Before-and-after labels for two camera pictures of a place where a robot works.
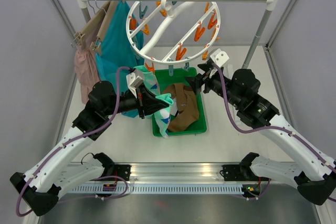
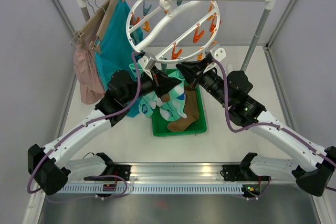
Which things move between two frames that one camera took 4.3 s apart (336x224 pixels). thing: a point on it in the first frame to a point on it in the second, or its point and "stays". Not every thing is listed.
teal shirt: x=117 y=51 stays
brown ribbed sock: x=187 y=103 stays
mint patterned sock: x=163 y=116 to x=174 y=109
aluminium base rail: x=181 y=174 stays
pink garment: x=87 y=65 stays
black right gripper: x=196 y=82 to x=191 y=69
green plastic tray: x=178 y=77 stays
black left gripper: x=147 y=102 to x=163 y=83
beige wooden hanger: x=95 y=19 stays
